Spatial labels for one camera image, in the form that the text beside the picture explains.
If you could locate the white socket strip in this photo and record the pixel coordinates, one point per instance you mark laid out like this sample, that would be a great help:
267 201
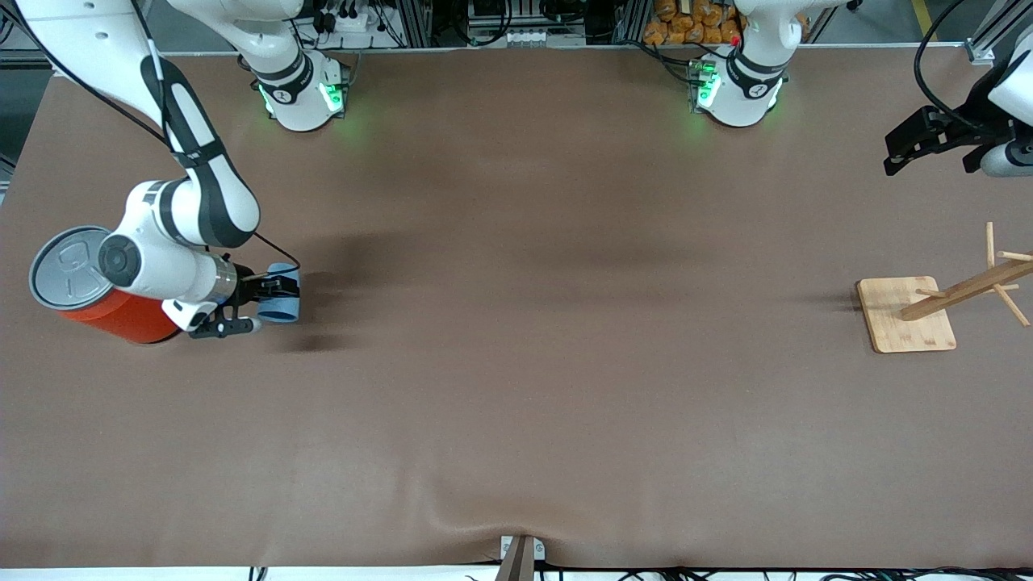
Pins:
524 37

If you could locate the aluminium frame post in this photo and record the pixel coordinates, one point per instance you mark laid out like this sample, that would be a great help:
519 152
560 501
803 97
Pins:
418 20
631 20

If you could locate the brown table mat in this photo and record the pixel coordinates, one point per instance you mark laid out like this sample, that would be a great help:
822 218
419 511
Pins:
516 323

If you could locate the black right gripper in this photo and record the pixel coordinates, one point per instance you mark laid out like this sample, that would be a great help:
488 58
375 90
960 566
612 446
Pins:
244 289

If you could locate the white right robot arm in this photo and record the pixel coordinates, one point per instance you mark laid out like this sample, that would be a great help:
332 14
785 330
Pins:
210 202

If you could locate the grey metal table bracket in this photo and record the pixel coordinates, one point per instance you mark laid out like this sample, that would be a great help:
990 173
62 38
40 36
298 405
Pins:
516 565

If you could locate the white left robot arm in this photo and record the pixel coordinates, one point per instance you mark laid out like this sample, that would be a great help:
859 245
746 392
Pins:
738 109

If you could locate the orange snack bags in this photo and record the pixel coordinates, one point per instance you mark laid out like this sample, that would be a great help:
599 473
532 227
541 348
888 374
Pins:
686 28

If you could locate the aluminium frame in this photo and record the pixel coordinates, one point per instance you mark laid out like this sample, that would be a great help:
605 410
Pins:
989 40

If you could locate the wooden mug tree stand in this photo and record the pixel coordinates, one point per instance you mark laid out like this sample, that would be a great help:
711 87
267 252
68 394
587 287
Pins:
904 323

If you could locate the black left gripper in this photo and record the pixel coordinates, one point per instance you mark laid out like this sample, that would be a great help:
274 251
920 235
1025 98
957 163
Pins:
962 130

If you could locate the orange can with grey lid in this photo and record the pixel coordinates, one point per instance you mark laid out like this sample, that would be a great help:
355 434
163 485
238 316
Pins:
121 319

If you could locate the light blue plastic cup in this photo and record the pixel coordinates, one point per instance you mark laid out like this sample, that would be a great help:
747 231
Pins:
282 311

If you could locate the white power strip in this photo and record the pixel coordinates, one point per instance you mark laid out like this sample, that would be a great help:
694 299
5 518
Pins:
355 20

